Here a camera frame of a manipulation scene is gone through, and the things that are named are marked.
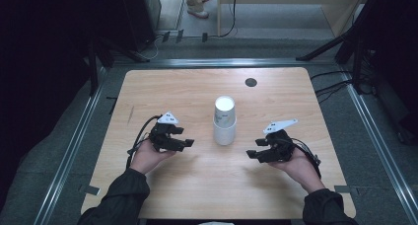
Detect white floor cable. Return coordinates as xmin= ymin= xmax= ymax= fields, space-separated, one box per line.
xmin=141 ymin=36 xmax=166 ymax=60

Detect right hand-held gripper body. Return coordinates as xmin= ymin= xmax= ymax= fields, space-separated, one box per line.
xmin=257 ymin=118 xmax=300 ymax=164

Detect light wooden furniture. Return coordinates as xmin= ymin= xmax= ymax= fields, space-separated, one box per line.
xmin=216 ymin=0 xmax=374 ymax=38

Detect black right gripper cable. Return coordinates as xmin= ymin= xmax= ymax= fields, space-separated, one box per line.
xmin=290 ymin=137 xmax=322 ymax=180

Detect black floor cables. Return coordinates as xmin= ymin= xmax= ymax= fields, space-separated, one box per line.
xmin=310 ymin=70 xmax=353 ymax=105

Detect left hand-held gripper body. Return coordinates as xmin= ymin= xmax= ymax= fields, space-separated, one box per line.
xmin=149 ymin=111 xmax=185 ymax=153

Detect black hanging cable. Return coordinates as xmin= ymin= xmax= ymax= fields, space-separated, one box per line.
xmin=219 ymin=0 xmax=239 ymax=38

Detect black tripod stand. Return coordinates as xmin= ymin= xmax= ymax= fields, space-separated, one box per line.
xmin=295 ymin=0 xmax=418 ymax=95

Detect black cabinet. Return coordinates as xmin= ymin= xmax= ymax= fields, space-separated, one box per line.
xmin=119 ymin=0 xmax=162 ymax=51

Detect person's right hand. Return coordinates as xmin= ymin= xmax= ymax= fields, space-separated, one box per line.
xmin=267 ymin=148 xmax=326 ymax=193

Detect metal floor rail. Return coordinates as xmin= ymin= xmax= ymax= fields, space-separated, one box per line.
xmin=33 ymin=66 xmax=106 ymax=225
xmin=341 ymin=66 xmax=418 ymax=225
xmin=111 ymin=57 xmax=336 ymax=68

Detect black metal stand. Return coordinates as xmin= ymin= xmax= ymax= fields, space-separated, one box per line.
xmin=87 ymin=37 xmax=151 ymax=96

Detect person's left hand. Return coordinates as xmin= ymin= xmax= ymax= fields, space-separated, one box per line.
xmin=130 ymin=139 xmax=176 ymax=176

